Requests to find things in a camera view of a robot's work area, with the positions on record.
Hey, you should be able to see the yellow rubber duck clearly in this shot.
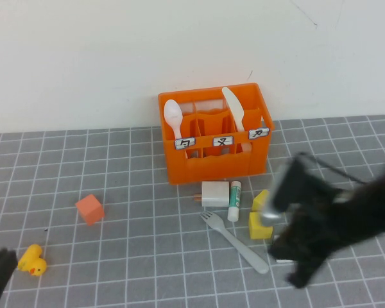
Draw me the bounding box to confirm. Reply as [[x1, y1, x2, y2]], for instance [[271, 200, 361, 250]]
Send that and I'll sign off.
[[16, 244, 48, 277]]

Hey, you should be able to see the grey plastic fork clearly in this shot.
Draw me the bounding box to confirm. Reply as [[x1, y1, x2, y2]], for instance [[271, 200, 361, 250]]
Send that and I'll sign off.
[[198, 210, 270, 275]]

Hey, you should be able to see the orange plastic cutlery holder crate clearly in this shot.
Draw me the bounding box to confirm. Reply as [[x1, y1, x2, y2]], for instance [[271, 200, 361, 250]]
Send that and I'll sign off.
[[157, 82, 275, 186]]

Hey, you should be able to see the yellow foam cube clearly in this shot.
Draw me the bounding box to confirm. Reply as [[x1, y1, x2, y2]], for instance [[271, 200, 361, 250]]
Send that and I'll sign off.
[[248, 210, 275, 240], [252, 189, 271, 212]]

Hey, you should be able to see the white charger plug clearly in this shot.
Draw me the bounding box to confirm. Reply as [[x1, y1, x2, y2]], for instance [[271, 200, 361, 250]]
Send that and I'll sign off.
[[193, 181, 230, 208]]

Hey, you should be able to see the pink plastic spoon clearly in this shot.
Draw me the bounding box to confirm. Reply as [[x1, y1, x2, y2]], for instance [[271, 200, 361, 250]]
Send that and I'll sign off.
[[163, 99, 184, 141]]

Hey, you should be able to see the white plastic knife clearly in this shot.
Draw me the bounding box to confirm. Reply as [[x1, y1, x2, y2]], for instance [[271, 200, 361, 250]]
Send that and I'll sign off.
[[221, 86, 253, 153]]

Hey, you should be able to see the white foam cube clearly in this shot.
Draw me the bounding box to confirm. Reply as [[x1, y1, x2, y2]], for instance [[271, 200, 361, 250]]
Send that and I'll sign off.
[[273, 235, 293, 264]]

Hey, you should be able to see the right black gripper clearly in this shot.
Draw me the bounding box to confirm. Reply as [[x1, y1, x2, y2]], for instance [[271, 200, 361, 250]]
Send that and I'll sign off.
[[268, 205, 360, 289]]

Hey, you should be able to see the orange foam cube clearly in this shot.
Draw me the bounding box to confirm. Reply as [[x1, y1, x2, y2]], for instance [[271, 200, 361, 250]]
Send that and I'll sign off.
[[74, 193, 106, 227]]

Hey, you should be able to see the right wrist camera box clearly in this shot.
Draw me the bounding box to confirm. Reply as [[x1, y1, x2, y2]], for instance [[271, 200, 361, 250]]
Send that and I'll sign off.
[[259, 153, 321, 227]]

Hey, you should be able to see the white green lip balm tube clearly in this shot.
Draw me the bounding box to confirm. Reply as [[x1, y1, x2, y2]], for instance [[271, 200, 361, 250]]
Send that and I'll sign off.
[[227, 180, 243, 223]]

